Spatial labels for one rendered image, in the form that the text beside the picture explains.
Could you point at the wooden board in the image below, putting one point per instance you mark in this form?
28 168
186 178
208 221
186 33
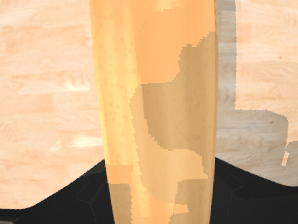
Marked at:
156 64

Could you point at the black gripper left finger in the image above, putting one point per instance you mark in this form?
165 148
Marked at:
85 201

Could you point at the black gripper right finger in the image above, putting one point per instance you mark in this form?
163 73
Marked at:
240 197

